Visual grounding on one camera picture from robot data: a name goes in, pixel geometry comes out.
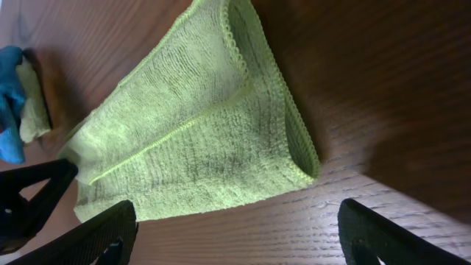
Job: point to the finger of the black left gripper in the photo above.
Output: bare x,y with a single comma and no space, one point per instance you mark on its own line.
21,218

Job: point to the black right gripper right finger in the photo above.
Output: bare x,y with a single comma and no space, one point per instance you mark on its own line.
366,237

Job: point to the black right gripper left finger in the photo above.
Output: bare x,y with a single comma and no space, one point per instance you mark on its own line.
107,238

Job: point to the light green microfiber cloth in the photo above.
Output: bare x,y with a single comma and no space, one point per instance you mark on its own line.
204,122

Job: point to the folded green cloth under stack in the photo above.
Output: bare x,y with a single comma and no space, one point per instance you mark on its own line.
34,116

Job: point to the folded blue cloth in stack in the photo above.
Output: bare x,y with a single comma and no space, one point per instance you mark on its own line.
12,101

